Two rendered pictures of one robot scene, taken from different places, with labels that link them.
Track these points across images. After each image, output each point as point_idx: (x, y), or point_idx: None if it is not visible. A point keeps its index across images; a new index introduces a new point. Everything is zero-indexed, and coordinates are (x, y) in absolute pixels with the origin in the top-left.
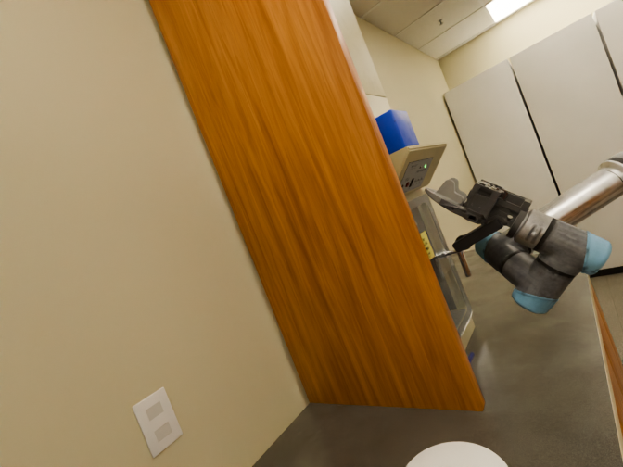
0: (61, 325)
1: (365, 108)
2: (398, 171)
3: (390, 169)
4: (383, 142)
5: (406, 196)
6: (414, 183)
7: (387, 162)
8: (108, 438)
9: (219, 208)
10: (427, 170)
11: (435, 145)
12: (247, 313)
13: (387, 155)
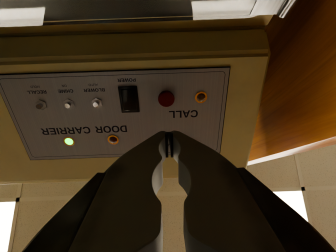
0: None
1: (268, 160)
2: (253, 131)
3: (322, 145)
4: (278, 154)
5: (42, 26)
6: (89, 95)
7: (318, 148)
8: None
9: None
10: (11, 126)
11: (60, 180)
12: None
13: (292, 150)
